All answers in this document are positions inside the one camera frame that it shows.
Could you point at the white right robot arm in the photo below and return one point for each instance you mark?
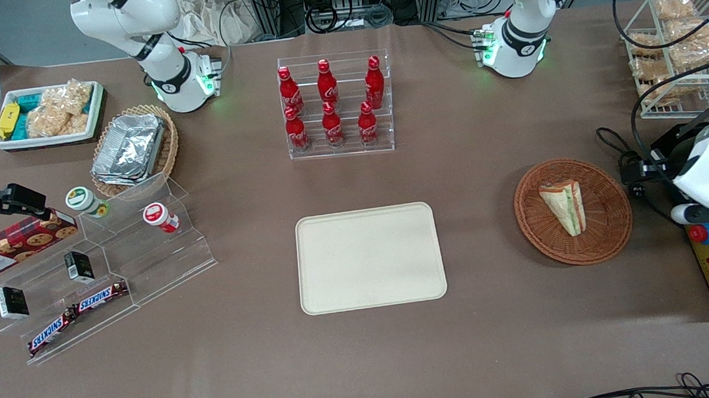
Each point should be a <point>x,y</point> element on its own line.
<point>164,62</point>

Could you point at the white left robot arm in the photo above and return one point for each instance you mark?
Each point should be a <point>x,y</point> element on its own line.
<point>524,31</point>

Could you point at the light wicker basket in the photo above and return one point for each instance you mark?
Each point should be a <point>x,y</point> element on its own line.
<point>170,152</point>

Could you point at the beige plastic tray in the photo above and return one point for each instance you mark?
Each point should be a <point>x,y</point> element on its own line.
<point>371,257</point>

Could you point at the wrapped triangle sandwich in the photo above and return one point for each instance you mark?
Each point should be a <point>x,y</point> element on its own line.
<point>564,206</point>

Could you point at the brown wicker basket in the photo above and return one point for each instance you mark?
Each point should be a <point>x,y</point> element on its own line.
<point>605,219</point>

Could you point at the Walkers tartan cookie box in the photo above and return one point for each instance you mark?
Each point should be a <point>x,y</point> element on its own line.
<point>21,244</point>

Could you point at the green sunflower yogurt cup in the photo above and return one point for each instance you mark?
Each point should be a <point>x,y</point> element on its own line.
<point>83,200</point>

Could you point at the teal snack pack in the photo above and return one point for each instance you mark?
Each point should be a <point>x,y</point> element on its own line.
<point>28,102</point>
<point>20,127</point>

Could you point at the yellow snack pack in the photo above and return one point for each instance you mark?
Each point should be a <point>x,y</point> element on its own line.
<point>8,120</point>

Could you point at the clear bag rice crackers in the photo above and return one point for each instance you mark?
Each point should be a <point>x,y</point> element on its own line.
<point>70,97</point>
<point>53,123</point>

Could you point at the small black carton box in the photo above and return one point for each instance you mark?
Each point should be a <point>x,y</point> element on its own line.
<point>78,266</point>
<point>12,303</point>

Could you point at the stacked aluminium foil containers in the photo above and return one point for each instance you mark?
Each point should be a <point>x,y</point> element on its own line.
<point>129,149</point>

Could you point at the white rectangular snack bin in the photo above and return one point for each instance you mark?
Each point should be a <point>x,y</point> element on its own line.
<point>98,101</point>

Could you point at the Snickers chocolate bar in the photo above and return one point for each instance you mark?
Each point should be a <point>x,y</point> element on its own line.
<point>100,296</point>
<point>52,332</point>

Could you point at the red strawberry yogurt cup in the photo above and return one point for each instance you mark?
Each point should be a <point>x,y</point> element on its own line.
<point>158,216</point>

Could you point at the clear acrylic stepped shelf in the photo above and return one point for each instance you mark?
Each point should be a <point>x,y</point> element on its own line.
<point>165,262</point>

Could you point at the white crumpled cloth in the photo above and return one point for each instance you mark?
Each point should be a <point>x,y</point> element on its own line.
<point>210,15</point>

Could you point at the red Coca-Cola bottle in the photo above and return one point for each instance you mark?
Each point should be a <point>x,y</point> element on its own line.
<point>297,133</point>
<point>367,126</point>
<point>374,84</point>
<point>327,85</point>
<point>288,91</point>
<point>332,127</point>

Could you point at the clear acrylic bottle rack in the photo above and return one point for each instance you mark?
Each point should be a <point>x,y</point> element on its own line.
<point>351,150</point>

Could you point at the bagged fried snack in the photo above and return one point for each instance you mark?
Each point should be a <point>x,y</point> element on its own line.
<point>646,44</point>
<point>675,7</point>
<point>693,44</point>
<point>674,90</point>

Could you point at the red emergency stop button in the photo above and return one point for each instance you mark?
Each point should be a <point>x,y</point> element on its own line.
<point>699,233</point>

